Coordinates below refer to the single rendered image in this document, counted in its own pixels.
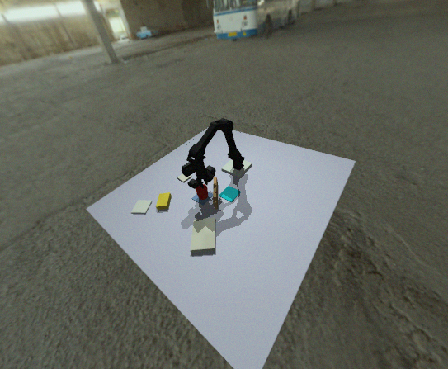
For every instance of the tan wooden block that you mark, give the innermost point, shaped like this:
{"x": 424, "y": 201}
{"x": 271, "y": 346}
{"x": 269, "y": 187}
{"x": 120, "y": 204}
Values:
{"x": 215, "y": 193}

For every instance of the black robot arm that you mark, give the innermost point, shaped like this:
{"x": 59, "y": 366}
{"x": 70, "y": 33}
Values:
{"x": 197, "y": 151}

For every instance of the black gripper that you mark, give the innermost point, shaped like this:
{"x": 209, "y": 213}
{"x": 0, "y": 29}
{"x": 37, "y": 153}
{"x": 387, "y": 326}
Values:
{"x": 195, "y": 183}

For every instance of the yellow block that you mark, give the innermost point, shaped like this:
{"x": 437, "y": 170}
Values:
{"x": 163, "y": 201}

